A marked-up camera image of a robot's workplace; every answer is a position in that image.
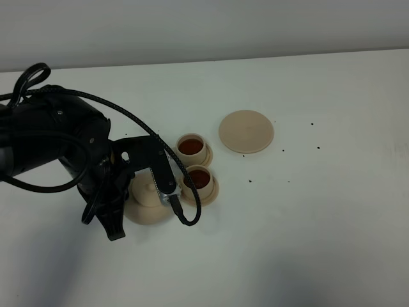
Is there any far small beige saucer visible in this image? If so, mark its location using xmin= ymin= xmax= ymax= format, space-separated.
xmin=176 ymin=143 xmax=213 ymax=167

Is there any near small beige saucer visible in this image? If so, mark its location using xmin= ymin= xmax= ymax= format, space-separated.
xmin=180 ymin=177 xmax=219 ymax=207

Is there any beige ceramic teapot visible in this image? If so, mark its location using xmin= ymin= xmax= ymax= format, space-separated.
xmin=124 ymin=171 xmax=173 ymax=225

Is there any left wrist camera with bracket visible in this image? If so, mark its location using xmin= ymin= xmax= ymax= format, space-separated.
xmin=112 ymin=136 xmax=181 ymax=208

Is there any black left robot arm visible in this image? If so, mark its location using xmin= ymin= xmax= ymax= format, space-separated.
xmin=1 ymin=86 xmax=134 ymax=241

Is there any far beige teacup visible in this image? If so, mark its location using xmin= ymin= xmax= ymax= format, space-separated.
xmin=175 ymin=134 xmax=207 ymax=166

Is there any near beige teacup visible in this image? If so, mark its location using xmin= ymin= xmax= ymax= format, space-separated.
xmin=181 ymin=164 xmax=214 ymax=202

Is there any beige teacup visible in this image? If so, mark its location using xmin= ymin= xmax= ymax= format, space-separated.
xmin=181 ymin=164 xmax=214 ymax=202
xmin=175 ymin=134 xmax=207 ymax=166

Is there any large beige teapot saucer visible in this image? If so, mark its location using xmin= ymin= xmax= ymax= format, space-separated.
xmin=219 ymin=110 xmax=274 ymax=154

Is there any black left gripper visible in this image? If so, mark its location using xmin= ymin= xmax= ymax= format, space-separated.
xmin=60 ymin=140 xmax=134 ymax=241

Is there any small beige saucer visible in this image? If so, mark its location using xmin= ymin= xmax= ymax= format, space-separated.
xmin=176 ymin=143 xmax=213 ymax=167
xmin=180 ymin=177 xmax=219 ymax=207

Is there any black braided left camera cable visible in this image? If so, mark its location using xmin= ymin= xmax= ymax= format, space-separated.
xmin=0 ymin=62 xmax=203 ymax=227

